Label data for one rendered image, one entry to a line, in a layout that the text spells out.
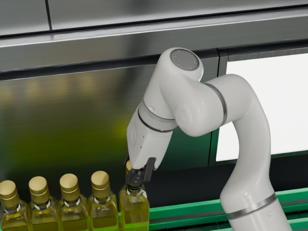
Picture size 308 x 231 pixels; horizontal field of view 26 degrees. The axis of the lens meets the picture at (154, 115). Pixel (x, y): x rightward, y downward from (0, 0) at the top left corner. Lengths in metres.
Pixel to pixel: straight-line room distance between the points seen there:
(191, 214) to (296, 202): 0.24
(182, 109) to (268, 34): 0.30
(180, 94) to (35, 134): 0.41
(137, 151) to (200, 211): 0.36
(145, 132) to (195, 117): 0.15
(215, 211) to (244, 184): 0.48
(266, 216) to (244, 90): 0.20
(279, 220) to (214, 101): 0.21
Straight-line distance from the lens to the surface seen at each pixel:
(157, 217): 1.47
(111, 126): 1.34
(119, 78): 1.24
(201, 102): 1.00
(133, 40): 1.19
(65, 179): 1.26
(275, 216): 1.04
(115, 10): 1.16
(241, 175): 1.05
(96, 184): 1.25
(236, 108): 1.05
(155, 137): 1.12
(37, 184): 1.26
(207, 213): 1.50
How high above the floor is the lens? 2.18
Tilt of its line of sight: 49 degrees down
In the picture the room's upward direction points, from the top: straight up
